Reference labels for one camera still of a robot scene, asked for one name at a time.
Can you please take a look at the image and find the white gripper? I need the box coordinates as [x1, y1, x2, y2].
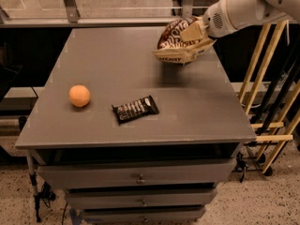
[180, 0, 237, 42]

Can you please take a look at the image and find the brown chip bag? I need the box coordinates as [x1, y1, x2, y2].
[153, 16, 216, 65]

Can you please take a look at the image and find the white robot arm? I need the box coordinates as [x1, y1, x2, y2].
[201, 0, 300, 38]

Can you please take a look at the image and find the black candy bar wrapper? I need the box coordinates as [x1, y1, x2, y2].
[112, 96, 159, 124]

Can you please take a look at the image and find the yellow wooden rack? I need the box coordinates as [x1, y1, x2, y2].
[244, 20, 300, 176]

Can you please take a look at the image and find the grey drawer cabinet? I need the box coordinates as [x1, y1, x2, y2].
[16, 27, 255, 216]

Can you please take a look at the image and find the orange ball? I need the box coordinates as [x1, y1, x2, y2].
[68, 85, 91, 108]

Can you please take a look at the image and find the top grey drawer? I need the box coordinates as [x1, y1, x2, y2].
[37, 158, 236, 189]

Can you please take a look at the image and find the grey drawer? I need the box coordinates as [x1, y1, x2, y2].
[82, 207, 205, 224]
[37, 158, 236, 189]
[65, 188, 217, 210]

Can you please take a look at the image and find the middle grey drawer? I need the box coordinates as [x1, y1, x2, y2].
[65, 188, 217, 210]

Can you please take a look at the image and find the bottom grey drawer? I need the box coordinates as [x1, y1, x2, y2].
[82, 207, 205, 224]

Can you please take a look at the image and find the metal tripod leg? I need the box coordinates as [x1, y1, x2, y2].
[26, 151, 41, 223]

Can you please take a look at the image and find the metal railing frame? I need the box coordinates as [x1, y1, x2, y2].
[0, 0, 216, 28]

